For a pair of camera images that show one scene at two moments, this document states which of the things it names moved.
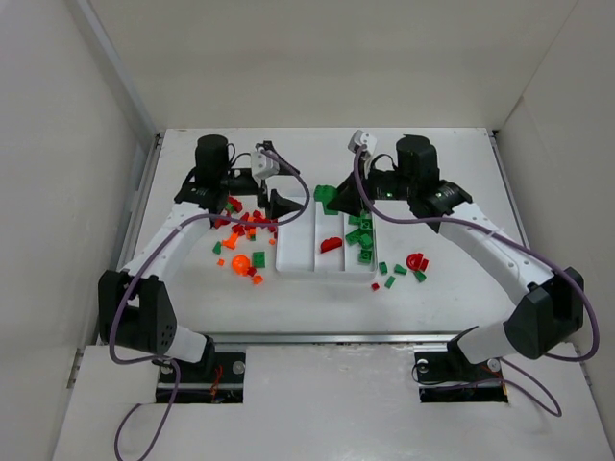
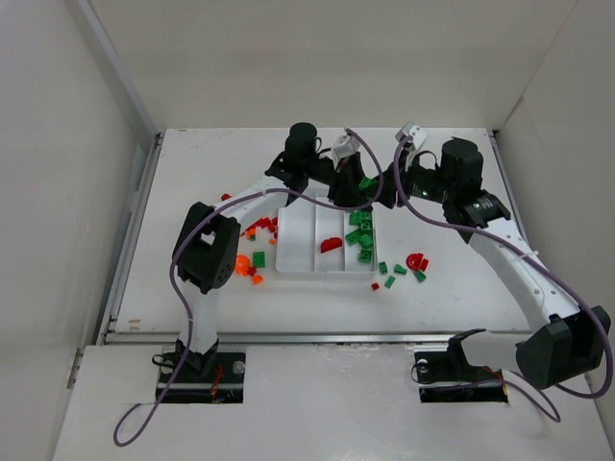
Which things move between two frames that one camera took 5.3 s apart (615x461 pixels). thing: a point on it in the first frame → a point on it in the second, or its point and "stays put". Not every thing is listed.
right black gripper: [364, 190] → [393, 182]
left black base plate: [219, 378] stays put
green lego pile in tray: [363, 236] stays put
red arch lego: [331, 243] stays put
